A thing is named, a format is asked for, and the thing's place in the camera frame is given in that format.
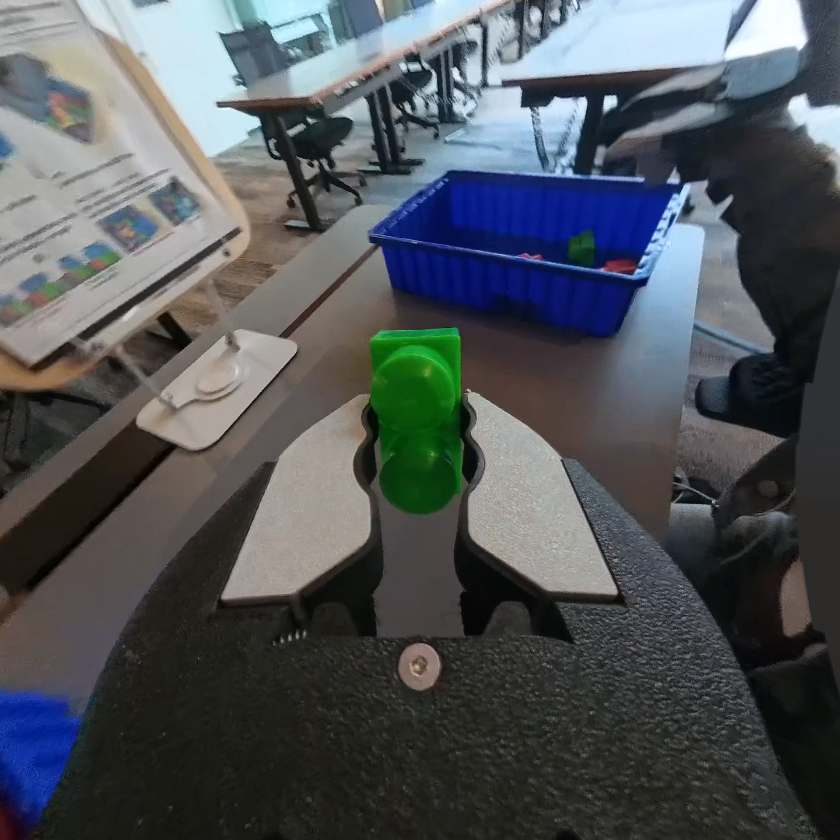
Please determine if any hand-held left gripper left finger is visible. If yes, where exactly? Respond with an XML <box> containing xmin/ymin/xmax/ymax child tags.
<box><xmin>221</xmin><ymin>394</ymin><xmax>383</xmax><ymax>608</ymax></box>

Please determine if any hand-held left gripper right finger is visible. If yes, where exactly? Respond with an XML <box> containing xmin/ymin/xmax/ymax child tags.
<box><xmin>458</xmin><ymin>391</ymin><xmax>622</xmax><ymax>605</ymax></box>

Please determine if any green two-stud mega block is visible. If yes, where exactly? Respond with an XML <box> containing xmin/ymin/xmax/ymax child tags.
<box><xmin>369</xmin><ymin>327</ymin><xmax>464</xmax><ymax>515</ymax></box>

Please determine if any blue plastic bin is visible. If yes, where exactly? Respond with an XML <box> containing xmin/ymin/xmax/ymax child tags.
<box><xmin>367</xmin><ymin>169</ymin><xmax>691</xmax><ymax>338</ymax></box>

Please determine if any instruction sheet on stand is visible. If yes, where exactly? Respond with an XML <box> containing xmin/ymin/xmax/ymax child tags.
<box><xmin>0</xmin><ymin>29</ymin><xmax>252</xmax><ymax>391</ymax></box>

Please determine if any blue fuzzy object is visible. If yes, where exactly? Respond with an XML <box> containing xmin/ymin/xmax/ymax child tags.
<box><xmin>0</xmin><ymin>688</ymin><xmax>81</xmax><ymax>840</ymax></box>

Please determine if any black office chair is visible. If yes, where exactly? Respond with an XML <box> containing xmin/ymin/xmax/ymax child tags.
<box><xmin>387</xmin><ymin>56</ymin><xmax>441</xmax><ymax>139</ymax></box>
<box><xmin>262</xmin><ymin>108</ymin><xmax>365</xmax><ymax>211</ymax></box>
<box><xmin>220</xmin><ymin>23</ymin><xmax>290</xmax><ymax>89</ymax></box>

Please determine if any dark blurred object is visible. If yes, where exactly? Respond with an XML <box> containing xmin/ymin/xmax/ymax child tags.
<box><xmin>607</xmin><ymin>49</ymin><xmax>840</xmax><ymax>368</ymax></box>

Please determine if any printed instruction sheet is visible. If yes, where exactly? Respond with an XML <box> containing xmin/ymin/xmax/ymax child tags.
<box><xmin>0</xmin><ymin>0</ymin><xmax>242</xmax><ymax>365</ymax></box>

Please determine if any long brown-edged table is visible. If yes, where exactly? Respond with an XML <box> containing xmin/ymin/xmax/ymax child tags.
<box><xmin>217</xmin><ymin>0</ymin><xmax>519</xmax><ymax>232</ymax></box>

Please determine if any dark brown-edged table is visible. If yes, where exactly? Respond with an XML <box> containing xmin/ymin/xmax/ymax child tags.
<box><xmin>502</xmin><ymin>0</ymin><xmax>808</xmax><ymax>175</ymax></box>

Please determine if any grey stand base plate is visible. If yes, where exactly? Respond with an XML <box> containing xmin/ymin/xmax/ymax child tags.
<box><xmin>72</xmin><ymin>282</ymin><xmax>298</xmax><ymax>452</ymax></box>

